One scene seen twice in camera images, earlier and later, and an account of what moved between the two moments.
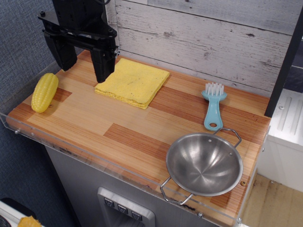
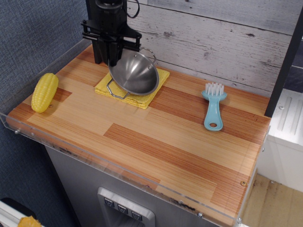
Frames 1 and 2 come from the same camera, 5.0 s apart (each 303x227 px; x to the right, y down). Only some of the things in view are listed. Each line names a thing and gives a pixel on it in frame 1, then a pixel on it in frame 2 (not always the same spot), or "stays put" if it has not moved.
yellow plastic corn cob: (44, 92) stays put
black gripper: (83, 22) → (106, 20)
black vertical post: (282, 76) stays put
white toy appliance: (281, 161) stays put
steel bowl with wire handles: (203, 164) → (135, 72)
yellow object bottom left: (29, 222) stays put
